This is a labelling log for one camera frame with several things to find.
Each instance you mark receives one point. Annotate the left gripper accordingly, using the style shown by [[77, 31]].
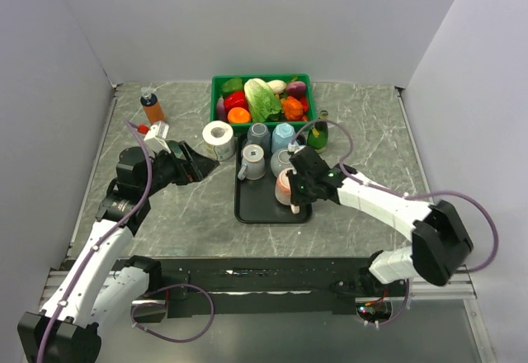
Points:
[[199, 167]]

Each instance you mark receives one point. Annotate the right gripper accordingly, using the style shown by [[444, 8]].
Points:
[[296, 197]]

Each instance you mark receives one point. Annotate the pink mug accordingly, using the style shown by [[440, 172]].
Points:
[[283, 191]]

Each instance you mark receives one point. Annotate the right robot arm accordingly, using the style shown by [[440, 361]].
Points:
[[439, 242]]

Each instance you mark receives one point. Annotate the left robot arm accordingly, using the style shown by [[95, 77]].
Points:
[[71, 324]]

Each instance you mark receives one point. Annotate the grey mug white rim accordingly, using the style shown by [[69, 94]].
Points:
[[280, 160]]

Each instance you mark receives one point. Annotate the pale grey mug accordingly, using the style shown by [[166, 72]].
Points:
[[253, 163]]

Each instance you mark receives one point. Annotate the light blue mug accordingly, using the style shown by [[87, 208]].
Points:
[[282, 136]]

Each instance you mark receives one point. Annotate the grey-blue mug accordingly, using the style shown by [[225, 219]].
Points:
[[260, 135]]

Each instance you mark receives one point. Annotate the black tray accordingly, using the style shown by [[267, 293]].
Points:
[[255, 201]]

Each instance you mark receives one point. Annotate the green glass bottle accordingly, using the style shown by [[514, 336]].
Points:
[[318, 134]]

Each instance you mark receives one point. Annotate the purple eggplant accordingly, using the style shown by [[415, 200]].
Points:
[[221, 113]]

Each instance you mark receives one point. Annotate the orange tomato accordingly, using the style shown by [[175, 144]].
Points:
[[239, 115]]

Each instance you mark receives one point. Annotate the orange spray bottle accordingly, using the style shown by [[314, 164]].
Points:
[[151, 105]]

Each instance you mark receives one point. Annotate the red bell pepper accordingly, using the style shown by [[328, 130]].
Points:
[[236, 99]]

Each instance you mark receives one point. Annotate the orange bumpy pumpkin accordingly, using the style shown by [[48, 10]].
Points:
[[293, 109]]

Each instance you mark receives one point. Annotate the green bell pepper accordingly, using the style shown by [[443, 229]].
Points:
[[231, 86]]

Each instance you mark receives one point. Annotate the green plastic crate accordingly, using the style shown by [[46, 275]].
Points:
[[216, 94]]

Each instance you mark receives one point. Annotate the red chili pepper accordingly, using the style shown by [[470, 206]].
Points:
[[305, 105]]

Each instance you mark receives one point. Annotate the napa cabbage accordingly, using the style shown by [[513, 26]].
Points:
[[263, 105]]

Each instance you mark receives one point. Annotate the purple onion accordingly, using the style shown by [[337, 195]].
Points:
[[296, 89]]

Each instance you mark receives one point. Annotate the white potato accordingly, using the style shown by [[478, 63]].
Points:
[[277, 86]]

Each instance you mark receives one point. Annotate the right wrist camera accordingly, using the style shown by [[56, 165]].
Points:
[[294, 147]]

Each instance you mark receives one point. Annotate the aluminium rail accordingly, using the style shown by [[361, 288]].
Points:
[[459, 287]]

